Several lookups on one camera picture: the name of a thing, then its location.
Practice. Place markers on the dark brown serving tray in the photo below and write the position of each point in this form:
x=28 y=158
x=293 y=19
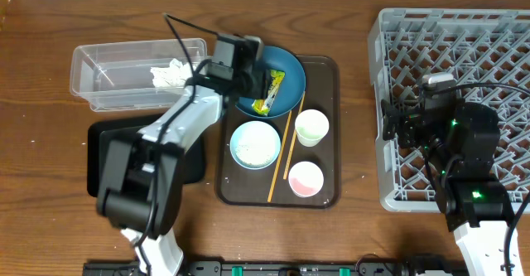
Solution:
x=239 y=186

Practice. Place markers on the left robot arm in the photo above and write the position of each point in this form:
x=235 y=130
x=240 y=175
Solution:
x=143 y=175

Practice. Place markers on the white cup green inside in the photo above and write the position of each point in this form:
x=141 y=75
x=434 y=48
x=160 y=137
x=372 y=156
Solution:
x=311 y=126

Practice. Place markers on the dark blue plate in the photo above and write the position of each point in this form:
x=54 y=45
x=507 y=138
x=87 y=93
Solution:
x=291 y=89

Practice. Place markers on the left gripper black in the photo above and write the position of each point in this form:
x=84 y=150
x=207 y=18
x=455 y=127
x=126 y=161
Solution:
x=259 y=86

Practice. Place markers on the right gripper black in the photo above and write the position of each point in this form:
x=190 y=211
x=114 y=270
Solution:
x=410 y=118

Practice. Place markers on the grey dishwasher rack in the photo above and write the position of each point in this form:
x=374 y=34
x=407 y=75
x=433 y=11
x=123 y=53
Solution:
x=475 y=46

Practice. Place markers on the clear plastic bin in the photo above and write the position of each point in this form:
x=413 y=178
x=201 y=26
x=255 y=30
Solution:
x=116 y=76

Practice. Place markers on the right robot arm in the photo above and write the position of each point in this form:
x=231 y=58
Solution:
x=458 y=140

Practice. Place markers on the black plastic bin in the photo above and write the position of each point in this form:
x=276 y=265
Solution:
x=101 y=133

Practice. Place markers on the yellow green snack wrapper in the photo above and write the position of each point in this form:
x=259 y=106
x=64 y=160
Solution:
x=263 y=106

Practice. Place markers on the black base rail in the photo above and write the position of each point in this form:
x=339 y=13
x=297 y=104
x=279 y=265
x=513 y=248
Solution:
x=213 y=268

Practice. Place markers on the white cup pink inside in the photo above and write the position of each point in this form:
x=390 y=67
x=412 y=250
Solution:
x=305 y=179

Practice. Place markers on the light blue bowl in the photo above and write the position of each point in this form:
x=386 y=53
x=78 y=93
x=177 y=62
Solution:
x=255 y=145

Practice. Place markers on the white tissue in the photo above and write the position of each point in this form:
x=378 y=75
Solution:
x=175 y=75

